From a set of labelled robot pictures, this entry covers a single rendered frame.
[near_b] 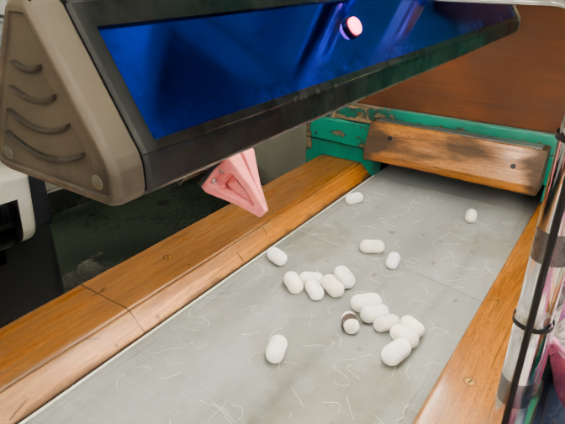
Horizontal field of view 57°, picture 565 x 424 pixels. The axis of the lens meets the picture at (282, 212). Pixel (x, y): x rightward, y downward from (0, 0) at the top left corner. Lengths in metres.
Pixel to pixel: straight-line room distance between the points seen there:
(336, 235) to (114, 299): 0.34
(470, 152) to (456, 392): 0.48
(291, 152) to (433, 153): 1.52
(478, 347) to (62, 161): 0.47
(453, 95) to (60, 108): 0.81
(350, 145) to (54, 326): 0.65
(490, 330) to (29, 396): 0.47
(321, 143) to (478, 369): 0.65
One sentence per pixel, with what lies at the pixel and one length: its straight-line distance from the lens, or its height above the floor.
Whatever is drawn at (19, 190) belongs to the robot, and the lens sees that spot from 1.01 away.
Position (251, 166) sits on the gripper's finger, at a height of 0.91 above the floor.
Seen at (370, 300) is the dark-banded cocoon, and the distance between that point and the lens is 0.63.
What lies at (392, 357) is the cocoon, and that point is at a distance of 0.56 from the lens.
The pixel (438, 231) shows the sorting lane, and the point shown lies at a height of 0.74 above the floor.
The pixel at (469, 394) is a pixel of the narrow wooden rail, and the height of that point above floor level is 0.76.
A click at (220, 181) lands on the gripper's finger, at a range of 0.62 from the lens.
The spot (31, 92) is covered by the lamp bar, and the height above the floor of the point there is 1.08.
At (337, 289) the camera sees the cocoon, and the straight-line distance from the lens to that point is 0.65.
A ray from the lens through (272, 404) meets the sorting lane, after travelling 0.53.
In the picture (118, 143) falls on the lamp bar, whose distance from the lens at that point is 0.19.
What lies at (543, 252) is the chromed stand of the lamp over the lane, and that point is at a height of 0.96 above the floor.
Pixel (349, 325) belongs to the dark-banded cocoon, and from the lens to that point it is 0.60.
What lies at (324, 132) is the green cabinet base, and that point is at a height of 0.81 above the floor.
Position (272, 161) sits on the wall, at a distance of 2.47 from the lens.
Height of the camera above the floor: 1.12
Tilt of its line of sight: 26 degrees down
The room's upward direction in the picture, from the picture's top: straight up
